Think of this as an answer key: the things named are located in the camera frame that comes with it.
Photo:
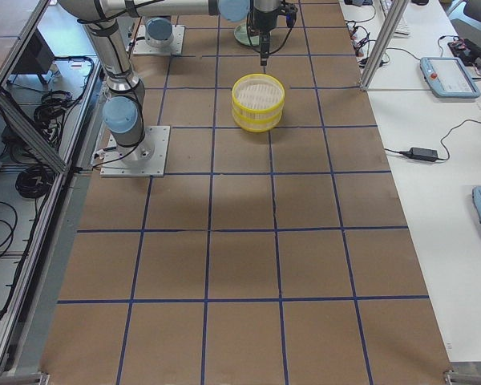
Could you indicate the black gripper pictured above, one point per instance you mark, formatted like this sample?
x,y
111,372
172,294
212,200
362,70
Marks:
x,y
263,21

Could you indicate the yellow top steamer layer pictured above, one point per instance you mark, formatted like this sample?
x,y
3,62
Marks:
x,y
258,93

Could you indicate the yellow steamer layer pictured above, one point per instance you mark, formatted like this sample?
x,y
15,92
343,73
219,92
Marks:
x,y
256,122
258,93

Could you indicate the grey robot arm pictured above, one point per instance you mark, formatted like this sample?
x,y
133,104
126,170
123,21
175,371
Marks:
x,y
123,112
105,11

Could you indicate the yellow bottom steamer layer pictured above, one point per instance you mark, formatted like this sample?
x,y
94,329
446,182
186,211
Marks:
x,y
256,122

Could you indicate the light green plate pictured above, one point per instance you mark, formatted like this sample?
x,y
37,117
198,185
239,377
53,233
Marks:
x,y
242,36

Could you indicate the black power brick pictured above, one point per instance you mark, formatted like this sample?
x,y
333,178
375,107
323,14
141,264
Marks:
x,y
423,154

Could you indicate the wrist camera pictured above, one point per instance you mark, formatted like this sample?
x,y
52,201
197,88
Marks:
x,y
289,10

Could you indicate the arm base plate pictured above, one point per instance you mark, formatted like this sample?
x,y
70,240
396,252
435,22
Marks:
x,y
148,159
147,45

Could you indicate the aluminium frame post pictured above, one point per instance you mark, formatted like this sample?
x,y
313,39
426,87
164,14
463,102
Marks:
x,y
385,34

